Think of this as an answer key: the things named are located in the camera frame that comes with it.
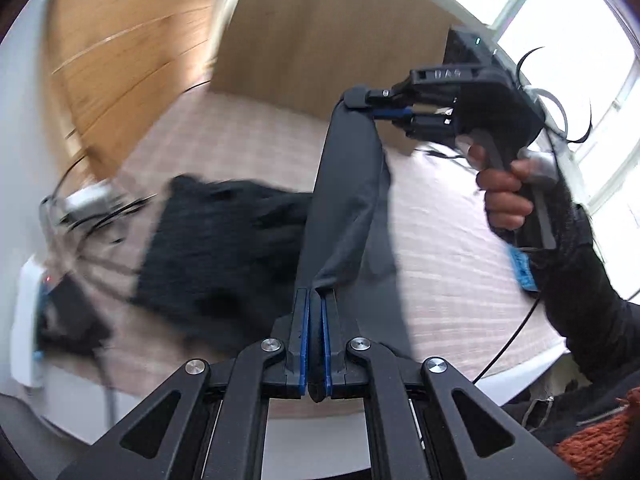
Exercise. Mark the blue label tag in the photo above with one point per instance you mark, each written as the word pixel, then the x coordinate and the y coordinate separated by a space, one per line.
pixel 522 270

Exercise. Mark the person's right hand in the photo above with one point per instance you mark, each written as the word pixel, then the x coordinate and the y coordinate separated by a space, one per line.
pixel 505 205

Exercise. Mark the dark grey pants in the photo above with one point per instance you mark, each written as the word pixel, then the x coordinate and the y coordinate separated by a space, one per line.
pixel 345 185

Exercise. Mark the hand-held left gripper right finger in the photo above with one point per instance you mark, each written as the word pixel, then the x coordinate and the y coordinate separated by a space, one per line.
pixel 327 350

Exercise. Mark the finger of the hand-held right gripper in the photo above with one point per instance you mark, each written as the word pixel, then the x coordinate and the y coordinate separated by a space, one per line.
pixel 360 97
pixel 395 113

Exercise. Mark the white plug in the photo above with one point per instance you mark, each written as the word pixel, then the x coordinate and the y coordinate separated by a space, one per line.
pixel 90 200

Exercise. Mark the pink plaid cloth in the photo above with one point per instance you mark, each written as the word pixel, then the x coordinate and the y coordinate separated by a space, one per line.
pixel 450 260

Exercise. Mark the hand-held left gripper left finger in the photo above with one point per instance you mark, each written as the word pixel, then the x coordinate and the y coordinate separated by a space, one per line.
pixel 301 345

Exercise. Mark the light wooden board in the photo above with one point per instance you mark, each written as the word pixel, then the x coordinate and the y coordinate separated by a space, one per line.
pixel 310 35

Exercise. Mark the black charger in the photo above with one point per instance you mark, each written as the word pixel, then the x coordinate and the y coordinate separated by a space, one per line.
pixel 70 310

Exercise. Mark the black quilted jacket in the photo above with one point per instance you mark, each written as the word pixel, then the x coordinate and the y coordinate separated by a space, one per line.
pixel 550 425

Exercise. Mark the orange knitted garment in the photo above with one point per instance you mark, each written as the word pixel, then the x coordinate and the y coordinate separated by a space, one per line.
pixel 600 445

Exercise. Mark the white power strip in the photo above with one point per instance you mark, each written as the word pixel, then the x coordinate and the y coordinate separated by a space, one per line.
pixel 25 320

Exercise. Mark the black knitted sweater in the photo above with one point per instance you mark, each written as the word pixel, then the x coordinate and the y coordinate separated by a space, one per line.
pixel 210 240

